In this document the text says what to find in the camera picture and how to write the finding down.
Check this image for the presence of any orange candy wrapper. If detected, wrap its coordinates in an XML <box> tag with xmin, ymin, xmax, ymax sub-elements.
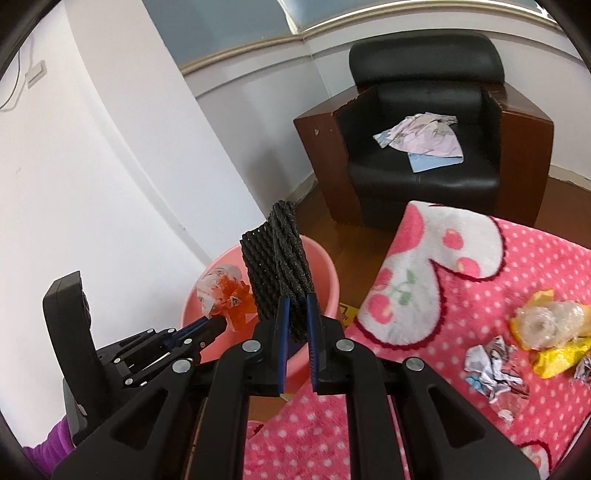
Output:
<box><xmin>215</xmin><ymin>281</ymin><xmax>257</xmax><ymax>332</ymax></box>

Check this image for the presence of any black foam fruit net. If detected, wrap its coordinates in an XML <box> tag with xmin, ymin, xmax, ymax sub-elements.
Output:
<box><xmin>239</xmin><ymin>200</ymin><xmax>315</xmax><ymax>321</ymax></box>

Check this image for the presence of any silver wrapper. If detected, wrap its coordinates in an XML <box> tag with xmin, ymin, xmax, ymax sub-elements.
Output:
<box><xmin>464</xmin><ymin>335</ymin><xmax>530</xmax><ymax>424</ymax></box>

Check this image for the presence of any clear plastic wrap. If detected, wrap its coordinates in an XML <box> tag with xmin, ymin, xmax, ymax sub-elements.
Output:
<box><xmin>509</xmin><ymin>301</ymin><xmax>590</xmax><ymax>351</ymax></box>

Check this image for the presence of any yellow wrapper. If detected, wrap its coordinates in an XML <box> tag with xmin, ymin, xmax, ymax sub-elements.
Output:
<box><xmin>508</xmin><ymin>289</ymin><xmax>590</xmax><ymax>379</ymax></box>

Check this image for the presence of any white foam fruit net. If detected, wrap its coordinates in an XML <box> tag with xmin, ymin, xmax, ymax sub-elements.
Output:
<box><xmin>195</xmin><ymin>264</ymin><xmax>242</xmax><ymax>317</ymax></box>

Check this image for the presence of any purple sleeve left forearm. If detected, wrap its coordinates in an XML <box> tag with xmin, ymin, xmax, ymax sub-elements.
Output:
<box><xmin>23</xmin><ymin>417</ymin><xmax>75</xmax><ymax>478</ymax></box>

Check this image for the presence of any pink plastic trash bin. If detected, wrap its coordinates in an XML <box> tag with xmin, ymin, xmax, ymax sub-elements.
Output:
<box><xmin>180</xmin><ymin>233</ymin><xmax>342</xmax><ymax>398</ymax></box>

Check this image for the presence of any pink white fleece blanket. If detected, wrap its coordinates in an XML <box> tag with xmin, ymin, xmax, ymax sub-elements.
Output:
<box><xmin>242</xmin><ymin>199</ymin><xmax>591</xmax><ymax>480</ymax></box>

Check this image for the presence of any light blue paper sheet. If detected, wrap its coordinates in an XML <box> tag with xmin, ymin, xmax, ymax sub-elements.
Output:
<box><xmin>408</xmin><ymin>153</ymin><xmax>464</xmax><ymax>174</ymax></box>

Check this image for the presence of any crumpled cloth on chair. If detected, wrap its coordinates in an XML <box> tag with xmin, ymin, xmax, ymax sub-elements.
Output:
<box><xmin>374</xmin><ymin>112</ymin><xmax>463</xmax><ymax>157</ymax></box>

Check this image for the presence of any black leather armchair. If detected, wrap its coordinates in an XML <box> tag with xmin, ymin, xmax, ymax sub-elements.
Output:
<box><xmin>294</xmin><ymin>29</ymin><xmax>554</xmax><ymax>230</ymax></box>

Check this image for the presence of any wall power socket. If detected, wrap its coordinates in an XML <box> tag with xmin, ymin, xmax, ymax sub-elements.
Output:
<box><xmin>25</xmin><ymin>60</ymin><xmax>47</xmax><ymax>88</ymax></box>

